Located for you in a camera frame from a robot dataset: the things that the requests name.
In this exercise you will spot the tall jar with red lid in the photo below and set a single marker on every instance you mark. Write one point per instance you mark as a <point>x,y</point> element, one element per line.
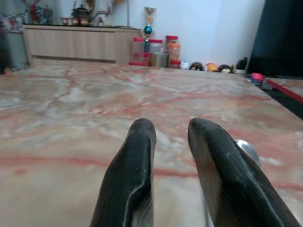
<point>171,39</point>

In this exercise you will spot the gold trophy with blue ball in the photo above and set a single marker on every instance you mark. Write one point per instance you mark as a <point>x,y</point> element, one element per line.
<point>149,22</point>

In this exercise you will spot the dark brown teapot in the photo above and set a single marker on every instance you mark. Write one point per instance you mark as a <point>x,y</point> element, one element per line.
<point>80,11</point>

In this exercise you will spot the black television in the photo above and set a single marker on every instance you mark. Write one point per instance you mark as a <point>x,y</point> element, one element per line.
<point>277,35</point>

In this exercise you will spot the silver metal spoon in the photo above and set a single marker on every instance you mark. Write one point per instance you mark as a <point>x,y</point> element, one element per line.
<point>249,151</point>

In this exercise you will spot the white figurine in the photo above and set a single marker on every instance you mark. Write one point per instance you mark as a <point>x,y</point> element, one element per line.
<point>103,11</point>

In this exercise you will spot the jar with orange lid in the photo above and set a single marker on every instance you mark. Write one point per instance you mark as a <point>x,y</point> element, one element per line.
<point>174,52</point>

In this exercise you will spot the marble-pattern table with red edge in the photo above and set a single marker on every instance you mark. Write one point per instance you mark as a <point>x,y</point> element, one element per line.
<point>284,88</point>

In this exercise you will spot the black and white plush toy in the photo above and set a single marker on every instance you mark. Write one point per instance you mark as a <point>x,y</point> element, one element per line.
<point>196,66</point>

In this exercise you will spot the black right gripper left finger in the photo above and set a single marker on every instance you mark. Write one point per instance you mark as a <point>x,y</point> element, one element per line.
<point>132,179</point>

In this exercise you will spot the red artificial flowers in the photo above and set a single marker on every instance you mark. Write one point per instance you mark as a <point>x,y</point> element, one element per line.
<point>35,10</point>

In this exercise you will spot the small red box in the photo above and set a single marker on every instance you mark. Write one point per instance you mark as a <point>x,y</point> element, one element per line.
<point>257,76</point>

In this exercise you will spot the orange plush toy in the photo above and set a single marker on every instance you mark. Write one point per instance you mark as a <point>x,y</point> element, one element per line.
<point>211,67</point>

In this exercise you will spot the steel canister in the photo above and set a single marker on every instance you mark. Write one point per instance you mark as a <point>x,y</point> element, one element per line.
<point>159,59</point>

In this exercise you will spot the clear jar with red lid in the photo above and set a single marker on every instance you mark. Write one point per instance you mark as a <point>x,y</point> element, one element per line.
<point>139,59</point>
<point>155,46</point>
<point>175,64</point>
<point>138,46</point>

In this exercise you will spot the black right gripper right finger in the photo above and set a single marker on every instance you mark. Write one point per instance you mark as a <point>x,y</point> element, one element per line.
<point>234,186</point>

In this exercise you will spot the dark brown plush toy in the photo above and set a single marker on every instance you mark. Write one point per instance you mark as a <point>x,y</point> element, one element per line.
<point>226,68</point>

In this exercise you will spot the small brown cup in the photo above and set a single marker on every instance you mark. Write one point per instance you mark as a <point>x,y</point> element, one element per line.
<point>75,21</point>
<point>64,20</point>
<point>83,21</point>

